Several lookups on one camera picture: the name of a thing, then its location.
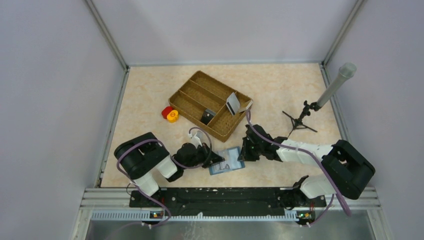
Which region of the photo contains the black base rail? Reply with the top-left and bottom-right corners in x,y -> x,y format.
129,187 -> 327,225

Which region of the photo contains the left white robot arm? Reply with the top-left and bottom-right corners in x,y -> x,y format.
113,131 -> 225,207

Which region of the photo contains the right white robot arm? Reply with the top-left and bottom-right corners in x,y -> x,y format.
238,124 -> 376,206

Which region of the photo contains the grey striped card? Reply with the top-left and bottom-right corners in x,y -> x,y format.
218,147 -> 240,163

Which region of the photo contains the woven brown divided tray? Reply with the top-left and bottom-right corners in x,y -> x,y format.
168,70 -> 252,143

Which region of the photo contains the grey white card stand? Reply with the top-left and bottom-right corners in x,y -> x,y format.
225,92 -> 254,116

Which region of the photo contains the blue card holder wallet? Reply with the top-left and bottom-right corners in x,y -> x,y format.
208,146 -> 246,176

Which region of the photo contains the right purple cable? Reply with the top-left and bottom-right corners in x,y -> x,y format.
245,109 -> 352,218

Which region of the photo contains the red cylinder block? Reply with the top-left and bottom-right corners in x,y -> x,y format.
161,106 -> 173,120

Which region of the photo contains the black card in tray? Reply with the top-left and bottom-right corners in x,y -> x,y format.
200,108 -> 216,125

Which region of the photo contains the silver patterned card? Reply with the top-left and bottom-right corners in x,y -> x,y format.
209,162 -> 232,175

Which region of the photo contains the orange cylinder block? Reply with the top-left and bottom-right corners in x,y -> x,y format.
166,109 -> 179,123

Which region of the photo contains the grey microphone on tripod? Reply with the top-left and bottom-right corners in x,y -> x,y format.
282,62 -> 357,137

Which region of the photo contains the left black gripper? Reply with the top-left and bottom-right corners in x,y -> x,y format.
182,142 -> 225,170

